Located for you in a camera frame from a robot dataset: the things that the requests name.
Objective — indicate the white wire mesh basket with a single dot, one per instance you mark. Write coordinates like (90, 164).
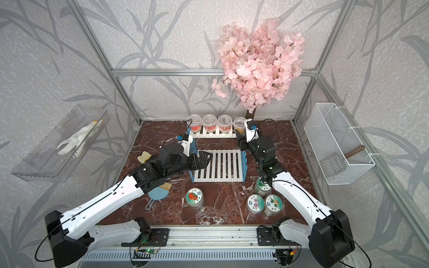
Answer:
(328, 130)

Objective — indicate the white glove in tray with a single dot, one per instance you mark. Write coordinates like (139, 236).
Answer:
(78, 140)

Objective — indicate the carrot lid seed container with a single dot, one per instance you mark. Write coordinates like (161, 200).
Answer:
(273, 205)

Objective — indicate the blue white two-tier shelf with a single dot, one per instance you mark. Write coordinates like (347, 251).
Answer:
(225, 166)

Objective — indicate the clear acrylic wall tray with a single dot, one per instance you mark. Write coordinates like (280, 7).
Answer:
(55, 158)

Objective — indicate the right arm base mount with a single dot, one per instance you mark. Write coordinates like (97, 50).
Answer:
(271, 236)

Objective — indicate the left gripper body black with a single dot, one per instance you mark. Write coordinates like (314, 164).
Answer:
(184, 163)

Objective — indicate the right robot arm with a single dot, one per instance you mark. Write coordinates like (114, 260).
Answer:
(328, 235)

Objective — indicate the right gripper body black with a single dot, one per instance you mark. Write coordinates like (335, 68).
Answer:
(253, 148)

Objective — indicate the strawberry lid seed container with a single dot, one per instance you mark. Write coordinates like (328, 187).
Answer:
(195, 198)

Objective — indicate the small clear container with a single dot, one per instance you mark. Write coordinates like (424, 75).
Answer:
(239, 125)

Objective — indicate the black work glove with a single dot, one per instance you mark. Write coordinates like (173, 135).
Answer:
(145, 157)

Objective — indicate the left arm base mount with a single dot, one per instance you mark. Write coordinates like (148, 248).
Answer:
(148, 236)

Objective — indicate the clear seed container red label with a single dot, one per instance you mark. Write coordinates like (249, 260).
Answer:
(195, 123)

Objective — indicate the pink flower lid container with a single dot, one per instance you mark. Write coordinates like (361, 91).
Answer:
(255, 204)

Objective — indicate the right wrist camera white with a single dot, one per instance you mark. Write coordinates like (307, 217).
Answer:
(251, 129)

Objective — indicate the blue hand brush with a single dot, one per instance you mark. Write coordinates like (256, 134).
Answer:
(158, 194)

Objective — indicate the green label seed container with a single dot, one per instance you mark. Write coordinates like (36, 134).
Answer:
(261, 188)

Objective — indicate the wooden handled brush in basket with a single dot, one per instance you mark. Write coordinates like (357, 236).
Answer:
(339, 159)

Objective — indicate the pink artificial blossom tree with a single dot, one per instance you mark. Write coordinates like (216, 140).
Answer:
(258, 66)

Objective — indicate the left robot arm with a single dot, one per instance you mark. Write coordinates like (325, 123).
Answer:
(73, 233)

